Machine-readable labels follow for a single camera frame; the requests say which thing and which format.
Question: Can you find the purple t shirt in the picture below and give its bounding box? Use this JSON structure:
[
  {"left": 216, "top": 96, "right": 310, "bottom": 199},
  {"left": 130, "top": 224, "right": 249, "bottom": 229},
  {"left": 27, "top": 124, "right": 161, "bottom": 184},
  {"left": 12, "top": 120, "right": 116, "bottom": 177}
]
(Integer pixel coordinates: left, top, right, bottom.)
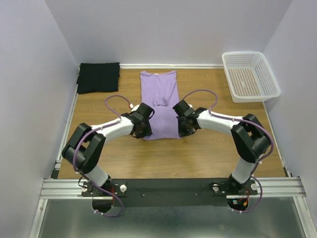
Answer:
[{"left": 140, "top": 71, "right": 180, "bottom": 141}]

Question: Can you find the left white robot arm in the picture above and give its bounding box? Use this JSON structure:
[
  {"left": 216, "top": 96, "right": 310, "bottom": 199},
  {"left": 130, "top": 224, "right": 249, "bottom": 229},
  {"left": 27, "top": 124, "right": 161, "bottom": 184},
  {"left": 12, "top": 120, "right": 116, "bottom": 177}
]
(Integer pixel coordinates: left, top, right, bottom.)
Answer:
[{"left": 61, "top": 103, "right": 155, "bottom": 196}]

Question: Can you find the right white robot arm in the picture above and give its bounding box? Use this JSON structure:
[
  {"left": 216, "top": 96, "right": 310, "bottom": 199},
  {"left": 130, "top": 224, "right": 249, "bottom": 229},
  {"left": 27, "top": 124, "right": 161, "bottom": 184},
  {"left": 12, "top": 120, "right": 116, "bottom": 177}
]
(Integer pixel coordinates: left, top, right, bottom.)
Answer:
[{"left": 173, "top": 100, "right": 274, "bottom": 194}]

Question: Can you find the folded black t shirt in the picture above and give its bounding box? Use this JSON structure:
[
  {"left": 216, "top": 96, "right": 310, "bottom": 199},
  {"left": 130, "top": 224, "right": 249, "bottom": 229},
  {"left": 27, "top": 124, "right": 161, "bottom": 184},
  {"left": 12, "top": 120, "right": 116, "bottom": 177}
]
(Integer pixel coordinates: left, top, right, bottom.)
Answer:
[{"left": 76, "top": 62, "right": 120, "bottom": 94}]

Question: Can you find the white plastic basket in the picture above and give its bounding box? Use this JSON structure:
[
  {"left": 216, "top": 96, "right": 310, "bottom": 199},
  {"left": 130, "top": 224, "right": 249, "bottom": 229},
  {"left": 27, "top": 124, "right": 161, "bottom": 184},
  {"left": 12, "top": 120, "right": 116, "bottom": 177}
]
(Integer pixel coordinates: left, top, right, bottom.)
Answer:
[{"left": 222, "top": 51, "right": 281, "bottom": 103}]

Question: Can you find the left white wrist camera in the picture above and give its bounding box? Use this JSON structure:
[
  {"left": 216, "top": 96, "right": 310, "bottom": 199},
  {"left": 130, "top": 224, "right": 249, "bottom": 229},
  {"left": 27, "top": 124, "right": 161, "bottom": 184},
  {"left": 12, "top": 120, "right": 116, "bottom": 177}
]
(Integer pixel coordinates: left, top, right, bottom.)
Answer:
[{"left": 129, "top": 104, "right": 139, "bottom": 112}]

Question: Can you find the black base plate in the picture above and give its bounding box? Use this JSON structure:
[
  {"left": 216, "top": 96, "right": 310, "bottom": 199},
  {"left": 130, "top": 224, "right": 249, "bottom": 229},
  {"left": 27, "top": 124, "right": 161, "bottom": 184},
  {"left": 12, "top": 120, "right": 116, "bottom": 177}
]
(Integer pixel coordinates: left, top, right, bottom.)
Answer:
[{"left": 79, "top": 178, "right": 263, "bottom": 212}]

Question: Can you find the aluminium frame rail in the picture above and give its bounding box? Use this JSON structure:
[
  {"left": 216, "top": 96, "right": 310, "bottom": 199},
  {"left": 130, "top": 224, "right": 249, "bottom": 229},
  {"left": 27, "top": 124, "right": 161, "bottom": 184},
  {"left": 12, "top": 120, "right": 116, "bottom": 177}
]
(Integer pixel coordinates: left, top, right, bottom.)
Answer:
[{"left": 30, "top": 170, "right": 317, "bottom": 238}]

